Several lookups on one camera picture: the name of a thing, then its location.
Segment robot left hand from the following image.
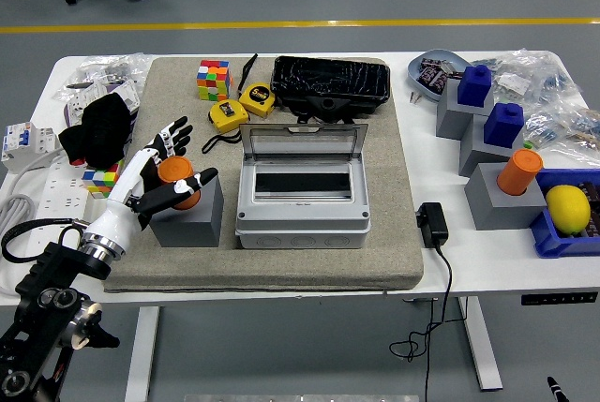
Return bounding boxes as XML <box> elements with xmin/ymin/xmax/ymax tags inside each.
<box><xmin>82</xmin><ymin>115</ymin><xmax>219</xmax><ymax>253</ymax></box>

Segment blue plastic block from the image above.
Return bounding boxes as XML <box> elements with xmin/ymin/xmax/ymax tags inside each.
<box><xmin>482</xmin><ymin>101</ymin><xmax>525</xmax><ymax>149</ymax></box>
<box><xmin>457</xmin><ymin>64</ymin><xmax>494</xmax><ymax>108</ymax></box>

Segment black plastic tray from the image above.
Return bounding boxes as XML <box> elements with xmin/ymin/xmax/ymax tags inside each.
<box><xmin>270</xmin><ymin>55</ymin><xmax>393</xmax><ymax>115</ymax></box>

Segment large yellow tape measure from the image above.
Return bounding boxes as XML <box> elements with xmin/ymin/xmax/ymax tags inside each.
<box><xmin>236</xmin><ymin>52</ymin><xmax>277</xmax><ymax>117</ymax></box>

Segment dark snack packets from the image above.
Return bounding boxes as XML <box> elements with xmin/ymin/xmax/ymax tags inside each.
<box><xmin>418</xmin><ymin>57</ymin><xmax>465</xmax><ymax>94</ymax></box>

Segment white circuit breaker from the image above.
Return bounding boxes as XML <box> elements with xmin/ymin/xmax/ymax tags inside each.
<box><xmin>0</xmin><ymin>121</ymin><xmax>62</xmax><ymax>173</ymax></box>

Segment white socket package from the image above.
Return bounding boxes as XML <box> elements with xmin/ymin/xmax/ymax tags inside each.
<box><xmin>63</xmin><ymin>81</ymin><xmax>142</xmax><ymax>127</ymax></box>

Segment multicoloured puzzle cube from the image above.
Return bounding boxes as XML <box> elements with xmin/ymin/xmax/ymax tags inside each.
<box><xmin>82</xmin><ymin>157</ymin><xmax>126</xmax><ymax>200</ymax></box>
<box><xmin>196</xmin><ymin>59</ymin><xmax>233</xmax><ymax>102</ymax></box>

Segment black table control panel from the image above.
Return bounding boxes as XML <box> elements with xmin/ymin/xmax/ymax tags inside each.
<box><xmin>520</xmin><ymin>292</ymin><xmax>600</xmax><ymax>307</ymax></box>

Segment clear bag of parts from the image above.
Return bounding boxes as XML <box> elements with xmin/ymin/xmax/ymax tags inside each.
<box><xmin>55</xmin><ymin>52</ymin><xmax>154</xmax><ymax>103</ymax></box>
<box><xmin>472</xmin><ymin>48</ymin><xmax>585</xmax><ymax>108</ymax></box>
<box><xmin>522</xmin><ymin>101</ymin><xmax>600</xmax><ymax>169</ymax></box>

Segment black adapter cord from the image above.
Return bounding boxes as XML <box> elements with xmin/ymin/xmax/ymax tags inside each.
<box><xmin>389</xmin><ymin>242</ymin><xmax>455</xmax><ymax>402</ymax></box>

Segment yellow lemon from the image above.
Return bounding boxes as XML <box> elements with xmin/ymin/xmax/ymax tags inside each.
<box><xmin>545</xmin><ymin>185</ymin><xmax>592</xmax><ymax>236</ymax></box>

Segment white table leg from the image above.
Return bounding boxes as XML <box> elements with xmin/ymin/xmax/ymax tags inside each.
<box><xmin>124</xmin><ymin>306</ymin><xmax>161</xmax><ymax>402</ymax></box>
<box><xmin>457</xmin><ymin>296</ymin><xmax>503</xmax><ymax>393</ymax></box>

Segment blue plastic bin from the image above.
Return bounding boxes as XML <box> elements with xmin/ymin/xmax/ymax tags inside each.
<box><xmin>530</xmin><ymin>168</ymin><xmax>600</xmax><ymax>261</ymax></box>

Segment dark brown packets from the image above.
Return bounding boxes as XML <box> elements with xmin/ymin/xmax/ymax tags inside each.
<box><xmin>578</xmin><ymin>180</ymin><xmax>600</xmax><ymax>239</ymax></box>

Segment black power adapter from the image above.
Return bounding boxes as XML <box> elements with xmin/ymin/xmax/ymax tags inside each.
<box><xmin>416</xmin><ymin>201</ymin><xmax>450</xmax><ymax>248</ymax></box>

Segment grey-brown mat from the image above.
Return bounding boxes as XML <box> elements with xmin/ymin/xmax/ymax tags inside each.
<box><xmin>101</xmin><ymin>55</ymin><xmax>426</xmax><ymax>294</ymax></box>

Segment grey box with clear lid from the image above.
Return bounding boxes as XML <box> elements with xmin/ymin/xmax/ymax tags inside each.
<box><xmin>233</xmin><ymin>123</ymin><xmax>372</xmax><ymax>251</ymax></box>

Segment white power strip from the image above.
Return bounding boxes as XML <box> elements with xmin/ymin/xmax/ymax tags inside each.
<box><xmin>35</xmin><ymin>153</ymin><xmax>90</xmax><ymax>223</ymax></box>

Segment black cloth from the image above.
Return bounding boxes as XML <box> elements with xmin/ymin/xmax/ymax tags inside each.
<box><xmin>58</xmin><ymin>94</ymin><xmax>137</xmax><ymax>170</ymax></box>

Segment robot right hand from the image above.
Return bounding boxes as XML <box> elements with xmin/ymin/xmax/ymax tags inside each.
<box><xmin>547</xmin><ymin>376</ymin><xmax>569</xmax><ymax>402</ymax></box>

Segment blue-grey bowl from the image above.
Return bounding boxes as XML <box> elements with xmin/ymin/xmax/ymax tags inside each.
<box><xmin>406</xmin><ymin>49</ymin><xmax>474</xmax><ymax>103</ymax></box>

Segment black mount bracket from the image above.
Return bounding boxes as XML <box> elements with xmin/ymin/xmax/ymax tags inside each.
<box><xmin>280</xmin><ymin>95</ymin><xmax>376</xmax><ymax>130</ymax></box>

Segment grey block with round hole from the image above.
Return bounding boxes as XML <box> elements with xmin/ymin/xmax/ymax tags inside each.
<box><xmin>463</xmin><ymin>162</ymin><xmax>549</xmax><ymax>232</ymax></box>
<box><xmin>148</xmin><ymin>171</ymin><xmax>224</xmax><ymax>248</ymax></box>

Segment orange cylinder battery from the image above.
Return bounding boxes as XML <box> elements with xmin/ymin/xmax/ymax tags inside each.
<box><xmin>157</xmin><ymin>156</ymin><xmax>203</xmax><ymax>210</ymax></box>
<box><xmin>496</xmin><ymin>148</ymin><xmax>545</xmax><ymax>197</ymax></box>

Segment small yellow tape measure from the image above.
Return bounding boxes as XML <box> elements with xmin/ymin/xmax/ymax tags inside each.
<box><xmin>201</xmin><ymin>98</ymin><xmax>250</xmax><ymax>155</ymax></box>

